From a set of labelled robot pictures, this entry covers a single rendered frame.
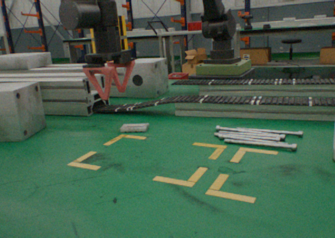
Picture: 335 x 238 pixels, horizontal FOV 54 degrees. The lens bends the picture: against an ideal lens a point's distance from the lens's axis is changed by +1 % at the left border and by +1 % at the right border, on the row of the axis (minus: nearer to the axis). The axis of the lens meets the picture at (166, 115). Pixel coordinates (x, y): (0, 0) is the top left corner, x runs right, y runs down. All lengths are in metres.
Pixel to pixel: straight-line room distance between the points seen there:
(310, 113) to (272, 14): 7.71
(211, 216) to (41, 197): 0.21
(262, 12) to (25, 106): 7.90
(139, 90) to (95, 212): 0.56
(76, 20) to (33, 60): 0.46
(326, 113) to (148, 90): 0.45
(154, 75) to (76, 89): 0.22
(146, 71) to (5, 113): 0.38
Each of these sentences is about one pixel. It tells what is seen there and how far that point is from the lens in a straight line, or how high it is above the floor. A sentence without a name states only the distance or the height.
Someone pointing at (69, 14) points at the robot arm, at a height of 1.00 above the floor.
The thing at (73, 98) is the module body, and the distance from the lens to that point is 0.77.
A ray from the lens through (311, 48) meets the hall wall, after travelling 8.27.
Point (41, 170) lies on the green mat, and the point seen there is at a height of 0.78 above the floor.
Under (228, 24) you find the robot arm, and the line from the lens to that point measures 1.19.
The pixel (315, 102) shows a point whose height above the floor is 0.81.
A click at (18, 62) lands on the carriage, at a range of 1.11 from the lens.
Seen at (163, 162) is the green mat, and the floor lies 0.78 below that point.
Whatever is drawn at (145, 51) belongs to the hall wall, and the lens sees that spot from 9.64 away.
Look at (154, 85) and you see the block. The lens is 0.88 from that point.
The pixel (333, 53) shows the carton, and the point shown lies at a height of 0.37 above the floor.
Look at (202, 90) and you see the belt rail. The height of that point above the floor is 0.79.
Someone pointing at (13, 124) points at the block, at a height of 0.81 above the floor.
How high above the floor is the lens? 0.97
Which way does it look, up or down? 16 degrees down
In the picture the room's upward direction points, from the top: 4 degrees counter-clockwise
